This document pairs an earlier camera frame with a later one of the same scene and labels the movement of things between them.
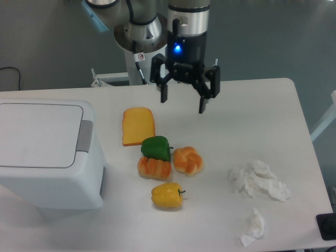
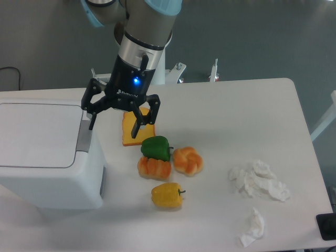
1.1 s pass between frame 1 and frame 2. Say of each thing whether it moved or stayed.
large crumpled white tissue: stayed
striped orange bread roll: stayed
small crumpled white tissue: stayed
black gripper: moved
